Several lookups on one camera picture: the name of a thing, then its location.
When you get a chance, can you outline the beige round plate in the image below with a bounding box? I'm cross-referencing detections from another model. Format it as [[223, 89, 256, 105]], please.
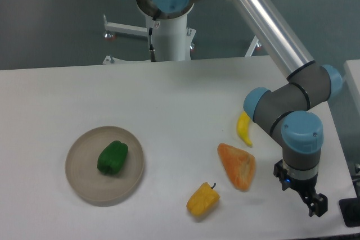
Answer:
[[65, 126, 145, 206]]

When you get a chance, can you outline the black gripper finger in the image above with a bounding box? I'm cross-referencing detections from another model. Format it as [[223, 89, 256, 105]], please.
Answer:
[[298, 188, 328, 217]]

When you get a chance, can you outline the orange pumpkin slice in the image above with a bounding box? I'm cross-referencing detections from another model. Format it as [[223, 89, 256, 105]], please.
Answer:
[[217, 143, 256, 192]]

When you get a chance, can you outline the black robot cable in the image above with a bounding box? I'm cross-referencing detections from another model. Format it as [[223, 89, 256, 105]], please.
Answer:
[[148, 8, 162, 63]]

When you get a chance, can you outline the yellow bell pepper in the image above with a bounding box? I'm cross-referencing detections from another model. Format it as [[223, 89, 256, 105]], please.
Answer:
[[186, 182, 220, 218]]

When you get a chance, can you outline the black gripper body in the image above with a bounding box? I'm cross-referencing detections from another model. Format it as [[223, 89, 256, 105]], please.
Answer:
[[273, 160, 320, 203]]

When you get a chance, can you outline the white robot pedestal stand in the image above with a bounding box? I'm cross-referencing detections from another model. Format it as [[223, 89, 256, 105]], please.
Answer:
[[103, 0, 263, 64]]

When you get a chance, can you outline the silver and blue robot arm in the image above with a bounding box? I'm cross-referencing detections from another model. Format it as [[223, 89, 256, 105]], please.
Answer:
[[120, 0, 343, 216]]

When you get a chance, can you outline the green bell pepper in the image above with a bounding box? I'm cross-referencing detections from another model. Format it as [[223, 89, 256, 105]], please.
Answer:
[[97, 141, 128, 175]]

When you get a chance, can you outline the black device at table edge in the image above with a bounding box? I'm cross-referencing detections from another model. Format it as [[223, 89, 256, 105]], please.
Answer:
[[338, 163, 360, 228]]

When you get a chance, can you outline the yellow chili pepper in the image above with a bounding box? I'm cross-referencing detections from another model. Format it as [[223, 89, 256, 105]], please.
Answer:
[[236, 111, 253, 147]]

